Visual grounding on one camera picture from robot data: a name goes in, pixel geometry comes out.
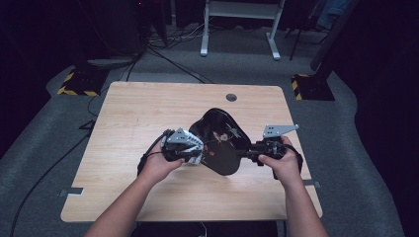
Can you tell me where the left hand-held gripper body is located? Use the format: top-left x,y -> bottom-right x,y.
160,127 -> 193,163

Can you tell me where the blue cloth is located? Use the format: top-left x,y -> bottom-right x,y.
316,0 -> 351,31

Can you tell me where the white desk frame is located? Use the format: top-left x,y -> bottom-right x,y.
200,0 -> 287,61

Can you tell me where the grey metal table foot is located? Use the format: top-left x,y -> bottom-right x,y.
301,179 -> 321,190
58,187 -> 85,198

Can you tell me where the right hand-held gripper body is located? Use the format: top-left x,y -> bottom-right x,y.
245,123 -> 300,165

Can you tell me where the right hand-held gripper cable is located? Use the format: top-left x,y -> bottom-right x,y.
273,142 -> 304,181

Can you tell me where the person's left hand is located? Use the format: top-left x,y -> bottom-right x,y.
137,151 -> 186,186

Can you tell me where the bundle of floor cables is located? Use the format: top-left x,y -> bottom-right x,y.
147,22 -> 206,44

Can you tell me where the person's right hand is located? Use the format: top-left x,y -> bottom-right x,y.
257,135 -> 303,190

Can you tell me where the black decorated oval tray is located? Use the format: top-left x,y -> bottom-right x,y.
188,107 -> 252,177

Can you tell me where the round grey stand base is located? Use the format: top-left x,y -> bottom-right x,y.
86,56 -> 140,71

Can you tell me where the black yellow striped base plate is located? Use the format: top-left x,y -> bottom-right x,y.
291,73 -> 336,102
56,67 -> 110,98

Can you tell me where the long black floor cable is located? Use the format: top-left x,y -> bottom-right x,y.
9,127 -> 95,237

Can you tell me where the hand-held gripper cable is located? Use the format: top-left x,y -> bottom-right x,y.
273,142 -> 304,181
136,128 -> 176,177

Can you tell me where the left hand-held gripper cable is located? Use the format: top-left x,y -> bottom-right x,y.
136,128 -> 176,177

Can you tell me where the black tripod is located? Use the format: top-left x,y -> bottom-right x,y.
285,29 -> 304,61

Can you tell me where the dark slanted post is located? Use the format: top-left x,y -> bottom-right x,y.
309,0 -> 361,72

